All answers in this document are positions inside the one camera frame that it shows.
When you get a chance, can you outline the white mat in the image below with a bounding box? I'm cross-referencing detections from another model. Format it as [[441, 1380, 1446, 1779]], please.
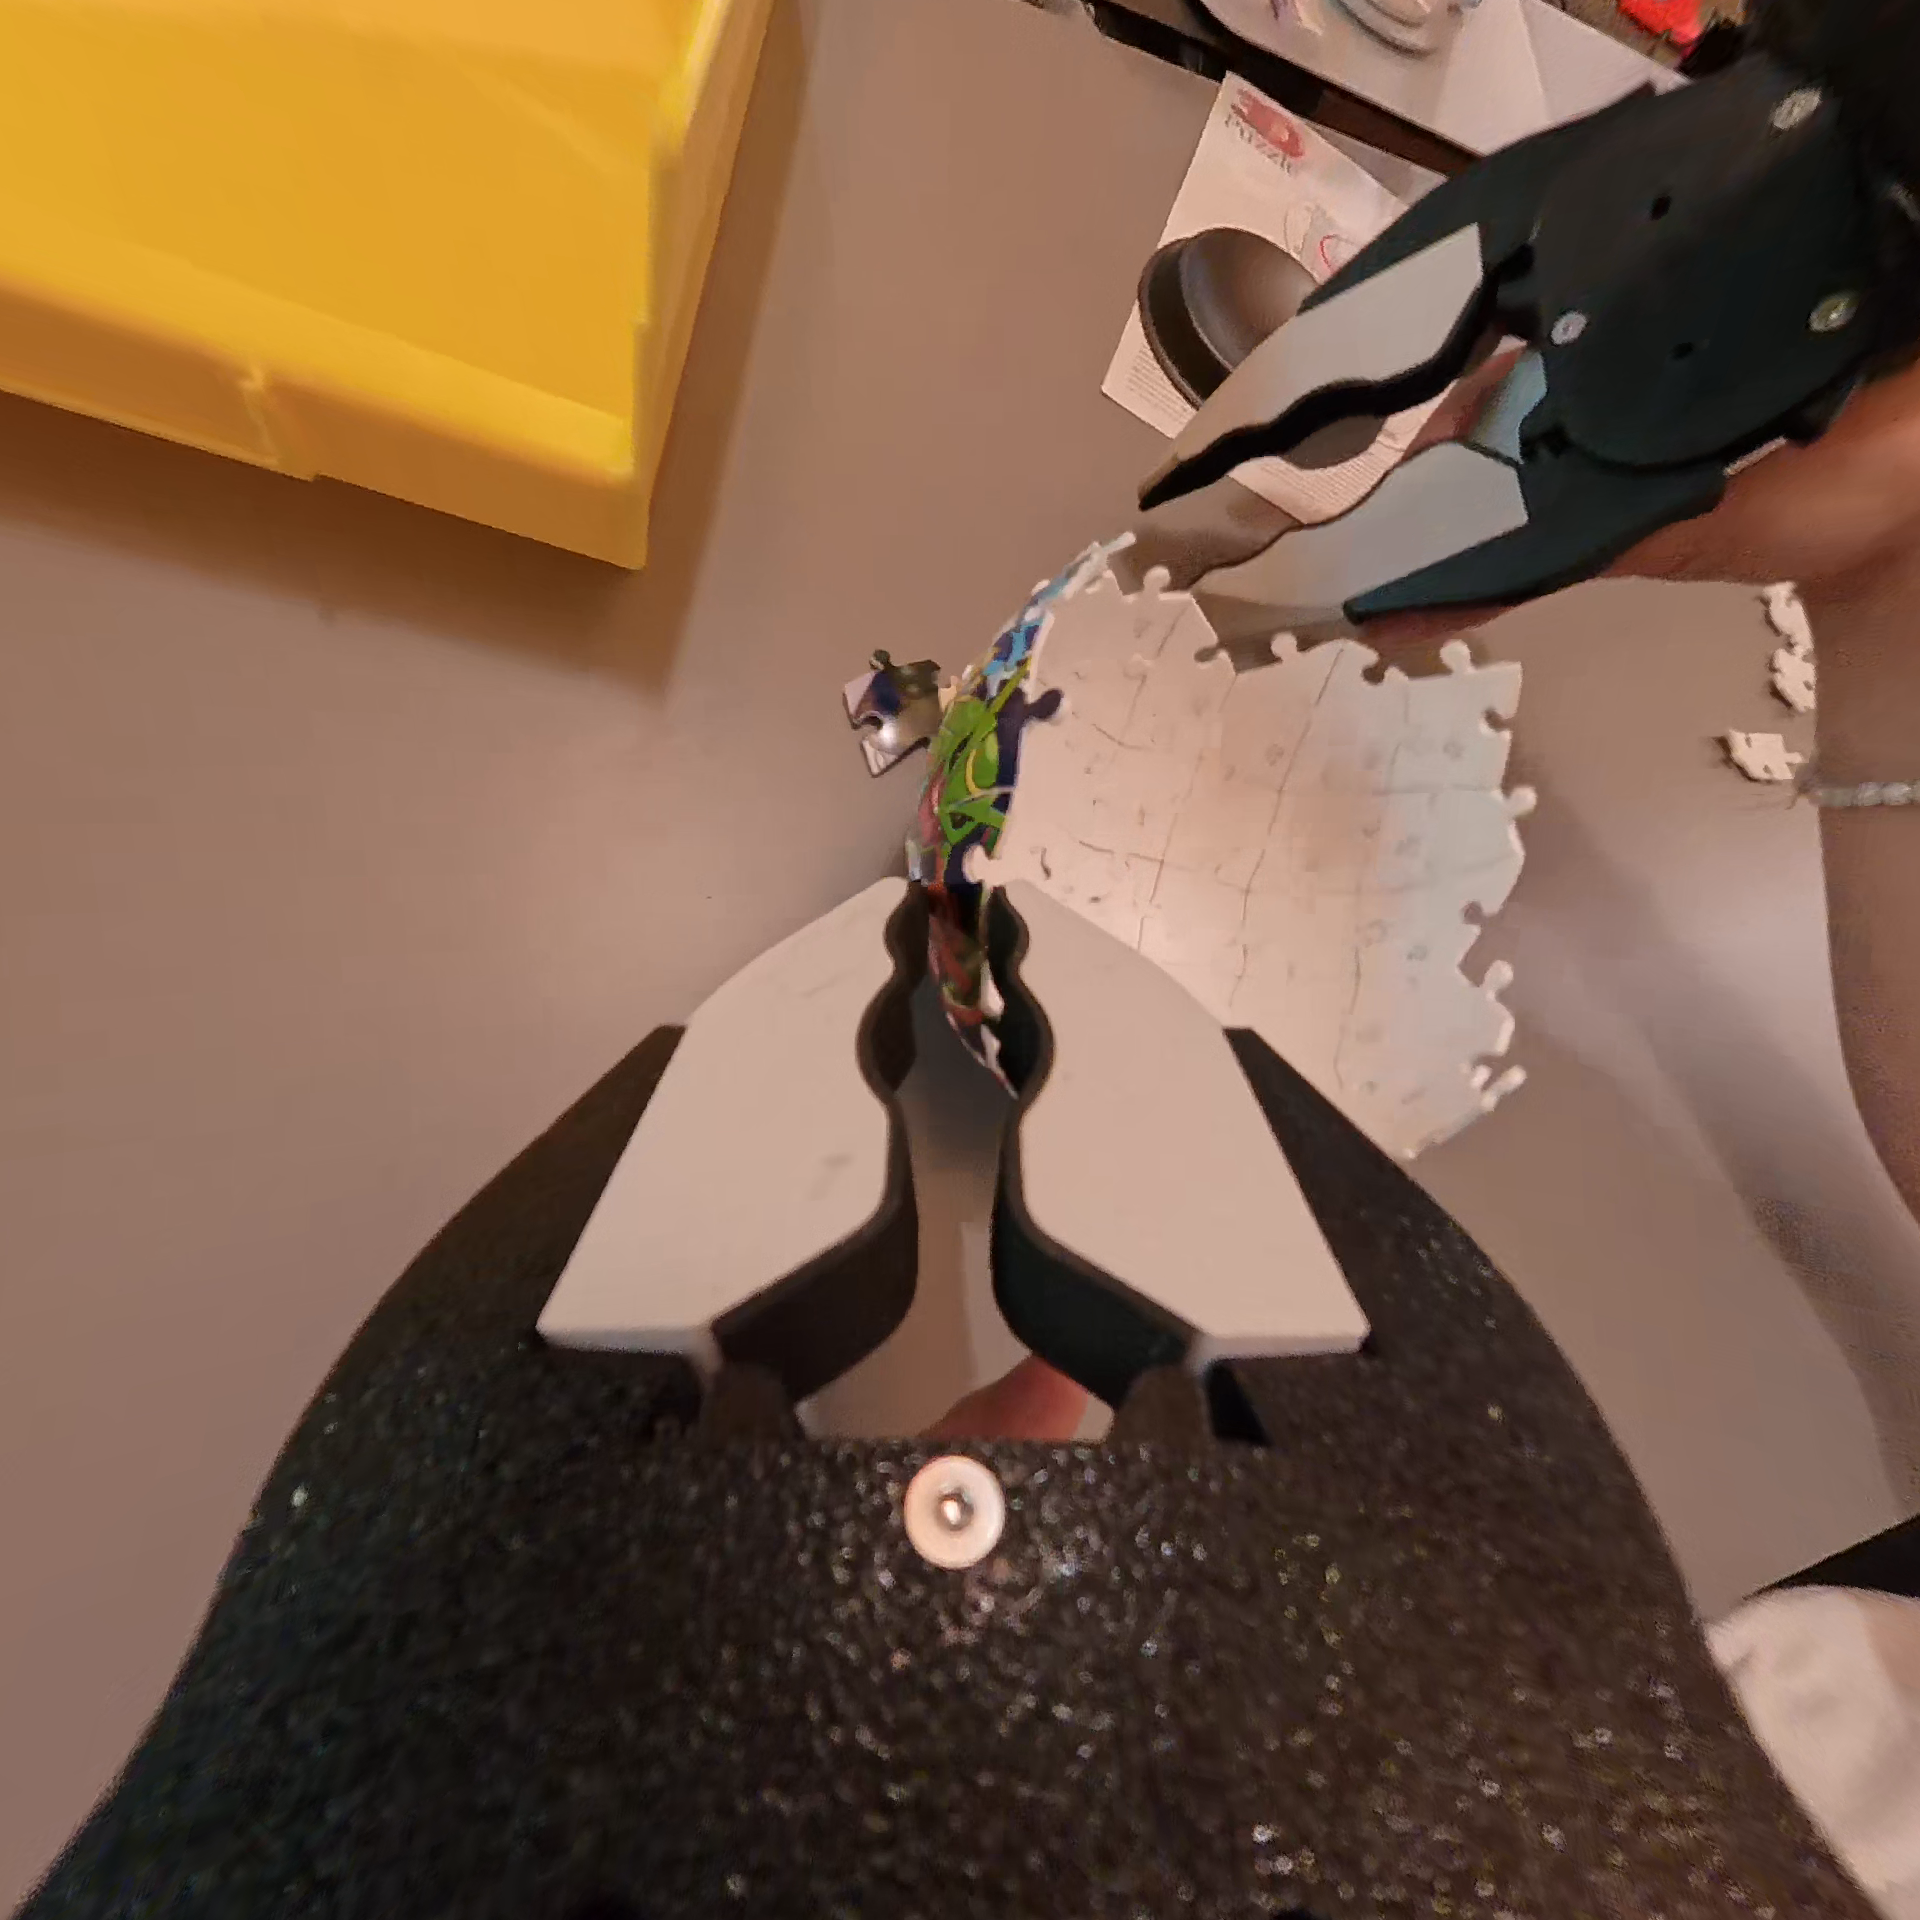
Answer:
[[1191, 0, 1690, 159]]

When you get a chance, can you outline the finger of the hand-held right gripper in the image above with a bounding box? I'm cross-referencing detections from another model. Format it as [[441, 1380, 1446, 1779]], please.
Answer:
[[1136, 237, 1531, 515], [1178, 442, 1536, 647]]

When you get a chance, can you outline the black round puzzle stand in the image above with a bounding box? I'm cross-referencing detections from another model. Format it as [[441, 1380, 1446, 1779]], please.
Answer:
[[1136, 229, 1329, 413]]

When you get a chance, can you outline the partly built puzzle ball shell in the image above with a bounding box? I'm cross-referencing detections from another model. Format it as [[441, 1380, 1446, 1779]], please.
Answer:
[[903, 532, 1538, 1160]]

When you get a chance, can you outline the white instruction leaflet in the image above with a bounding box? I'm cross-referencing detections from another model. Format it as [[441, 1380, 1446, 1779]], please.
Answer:
[[1099, 70, 1450, 531]]

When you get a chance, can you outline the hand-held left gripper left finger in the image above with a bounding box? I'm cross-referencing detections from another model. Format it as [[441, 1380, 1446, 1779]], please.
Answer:
[[535, 874, 925, 1408]]

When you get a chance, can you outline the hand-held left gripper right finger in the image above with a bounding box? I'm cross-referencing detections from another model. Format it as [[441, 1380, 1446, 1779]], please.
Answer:
[[984, 887, 1374, 1415]]

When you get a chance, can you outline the yellow plastic bin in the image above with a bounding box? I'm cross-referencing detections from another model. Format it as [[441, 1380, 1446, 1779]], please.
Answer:
[[0, 0, 779, 572]]

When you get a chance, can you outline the person's right hand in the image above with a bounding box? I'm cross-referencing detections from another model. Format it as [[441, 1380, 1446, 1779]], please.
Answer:
[[1623, 352, 1920, 778]]

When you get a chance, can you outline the person's white shirt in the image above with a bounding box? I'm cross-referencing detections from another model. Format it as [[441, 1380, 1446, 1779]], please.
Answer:
[[1711, 1587, 1920, 1907]]

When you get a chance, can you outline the person's right forearm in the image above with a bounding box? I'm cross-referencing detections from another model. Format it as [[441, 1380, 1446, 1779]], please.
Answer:
[[1817, 803, 1920, 1277]]

